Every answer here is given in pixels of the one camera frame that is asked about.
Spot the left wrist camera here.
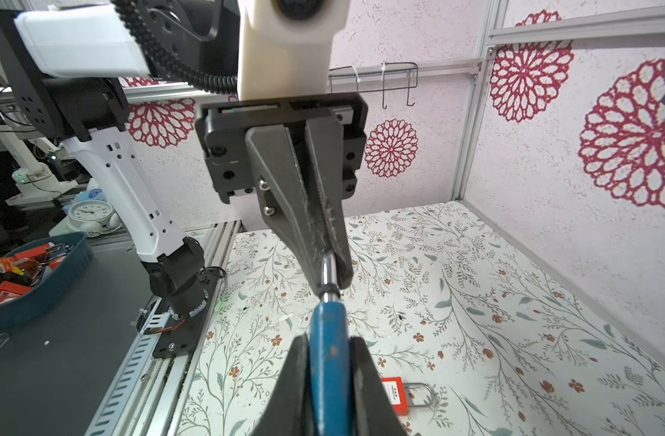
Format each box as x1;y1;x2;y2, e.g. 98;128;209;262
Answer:
237;1;350;101

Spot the aluminium front rail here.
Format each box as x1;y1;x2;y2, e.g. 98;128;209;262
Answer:
85;220;242;435

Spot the white desk clock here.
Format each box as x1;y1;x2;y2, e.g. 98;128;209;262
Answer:
67;200;123;238

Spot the red padlock with property label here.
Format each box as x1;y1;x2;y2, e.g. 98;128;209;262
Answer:
381;377;437;417

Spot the teal bin with items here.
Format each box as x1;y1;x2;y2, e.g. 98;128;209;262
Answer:
0;233;94;332

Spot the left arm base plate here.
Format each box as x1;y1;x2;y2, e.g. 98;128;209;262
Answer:
138;266;226;360

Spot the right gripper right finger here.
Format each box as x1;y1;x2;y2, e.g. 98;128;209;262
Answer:
350;336;406;436

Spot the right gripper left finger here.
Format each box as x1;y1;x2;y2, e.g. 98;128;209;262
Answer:
252;334;314;436

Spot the blue padlock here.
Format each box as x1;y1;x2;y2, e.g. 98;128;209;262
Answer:
309;252;352;435

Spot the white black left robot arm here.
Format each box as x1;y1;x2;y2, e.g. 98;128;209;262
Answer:
0;1;367;319

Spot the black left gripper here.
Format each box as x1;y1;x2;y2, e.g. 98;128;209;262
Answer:
196;93;368;297

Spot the black wire wall basket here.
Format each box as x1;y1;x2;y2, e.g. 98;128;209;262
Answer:
327;62;420;109

